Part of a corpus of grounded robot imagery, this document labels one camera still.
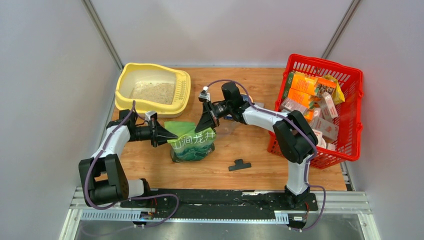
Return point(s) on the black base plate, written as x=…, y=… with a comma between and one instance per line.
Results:
x=208, y=204

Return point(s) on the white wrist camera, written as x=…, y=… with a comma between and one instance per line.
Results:
x=204, y=95
x=150, y=116

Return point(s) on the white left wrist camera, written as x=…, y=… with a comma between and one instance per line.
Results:
x=150, y=116

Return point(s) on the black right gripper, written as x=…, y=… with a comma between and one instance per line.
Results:
x=209, y=118

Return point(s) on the orange green box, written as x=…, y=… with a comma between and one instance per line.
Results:
x=305, y=89

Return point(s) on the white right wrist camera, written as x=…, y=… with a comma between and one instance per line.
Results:
x=204, y=95

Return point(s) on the green cat litter bag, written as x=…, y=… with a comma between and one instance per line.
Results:
x=189, y=146

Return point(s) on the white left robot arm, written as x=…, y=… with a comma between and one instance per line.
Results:
x=103, y=179

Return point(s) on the pink white box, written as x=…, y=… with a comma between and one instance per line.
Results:
x=327, y=106

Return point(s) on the clear plastic scoop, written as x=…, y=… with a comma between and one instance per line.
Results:
x=226, y=128

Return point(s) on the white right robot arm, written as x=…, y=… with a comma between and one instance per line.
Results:
x=296, y=139

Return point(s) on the yellow litter box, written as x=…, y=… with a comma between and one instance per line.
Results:
x=153, y=87

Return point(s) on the black bag clip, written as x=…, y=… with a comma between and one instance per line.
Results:
x=239, y=164

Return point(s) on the yellow snack bag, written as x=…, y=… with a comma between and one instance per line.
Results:
x=338, y=96

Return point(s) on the aluminium frame rail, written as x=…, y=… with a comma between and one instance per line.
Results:
x=305, y=215

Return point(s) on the red plastic basket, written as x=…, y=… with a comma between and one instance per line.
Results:
x=348, y=143

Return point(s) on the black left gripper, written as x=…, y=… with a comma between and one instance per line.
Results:
x=158, y=135

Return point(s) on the grey labelled box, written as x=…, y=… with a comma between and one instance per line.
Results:
x=290, y=105

